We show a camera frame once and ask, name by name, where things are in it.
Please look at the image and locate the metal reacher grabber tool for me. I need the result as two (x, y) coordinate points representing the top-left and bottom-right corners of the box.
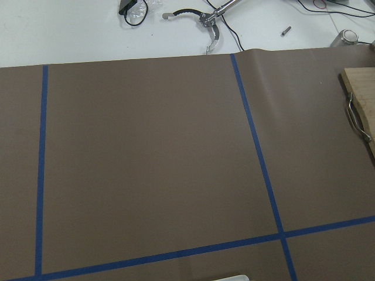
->
(162, 0), (244, 54)

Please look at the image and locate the white rectangular tray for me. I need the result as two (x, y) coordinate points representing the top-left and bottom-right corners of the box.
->
(212, 275), (250, 281)

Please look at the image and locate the small metal screw bit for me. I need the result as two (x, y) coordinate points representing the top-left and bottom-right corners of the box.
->
(281, 26), (291, 36)

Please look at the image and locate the bamboo cutting board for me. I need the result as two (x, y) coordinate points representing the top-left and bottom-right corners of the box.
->
(340, 67), (374, 162)

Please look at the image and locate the small metal cylinder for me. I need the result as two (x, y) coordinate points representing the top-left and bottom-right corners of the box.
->
(330, 29), (359, 47)

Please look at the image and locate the small black strap device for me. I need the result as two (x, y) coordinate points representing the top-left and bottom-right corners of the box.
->
(118, 0), (149, 27)

